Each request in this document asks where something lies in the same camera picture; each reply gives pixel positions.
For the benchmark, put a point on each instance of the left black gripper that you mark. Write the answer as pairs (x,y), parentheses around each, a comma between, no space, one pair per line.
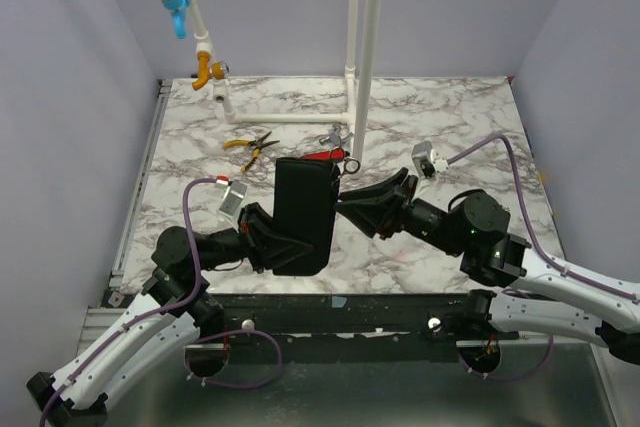
(264,248)

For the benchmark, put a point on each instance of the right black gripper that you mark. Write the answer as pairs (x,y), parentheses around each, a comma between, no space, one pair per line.
(400,210)

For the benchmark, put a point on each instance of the silver thinning scissors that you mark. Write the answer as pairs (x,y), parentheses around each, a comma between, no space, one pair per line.
(350,166)

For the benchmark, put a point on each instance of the black fabric tool case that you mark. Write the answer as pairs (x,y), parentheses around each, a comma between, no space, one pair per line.
(305,195)

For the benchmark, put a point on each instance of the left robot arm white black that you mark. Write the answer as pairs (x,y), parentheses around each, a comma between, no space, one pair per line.
(174,308)

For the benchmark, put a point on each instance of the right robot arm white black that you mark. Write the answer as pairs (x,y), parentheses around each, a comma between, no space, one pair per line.
(524,289)

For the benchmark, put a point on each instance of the red utility knife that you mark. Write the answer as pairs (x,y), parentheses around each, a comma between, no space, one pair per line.
(334,155)

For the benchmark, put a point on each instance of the orange faucet tap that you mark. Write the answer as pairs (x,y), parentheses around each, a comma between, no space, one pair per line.
(208,70)

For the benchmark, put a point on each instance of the blue faucet tap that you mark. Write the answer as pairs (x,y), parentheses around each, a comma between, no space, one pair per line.
(178,11)

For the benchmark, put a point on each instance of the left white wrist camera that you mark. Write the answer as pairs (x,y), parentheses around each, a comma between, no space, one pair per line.
(233,196)

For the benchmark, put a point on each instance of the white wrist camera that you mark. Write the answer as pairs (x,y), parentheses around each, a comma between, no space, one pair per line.
(233,196)
(430,164)

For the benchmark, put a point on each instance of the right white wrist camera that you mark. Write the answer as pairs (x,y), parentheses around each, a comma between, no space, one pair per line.
(430,164)

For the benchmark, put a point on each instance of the yellow handled pliers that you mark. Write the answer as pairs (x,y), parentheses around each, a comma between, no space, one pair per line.
(256,145)

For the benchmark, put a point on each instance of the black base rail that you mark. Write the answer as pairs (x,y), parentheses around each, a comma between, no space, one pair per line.
(313,328)

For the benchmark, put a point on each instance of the white PVC pipe frame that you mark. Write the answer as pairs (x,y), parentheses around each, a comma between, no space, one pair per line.
(361,49)

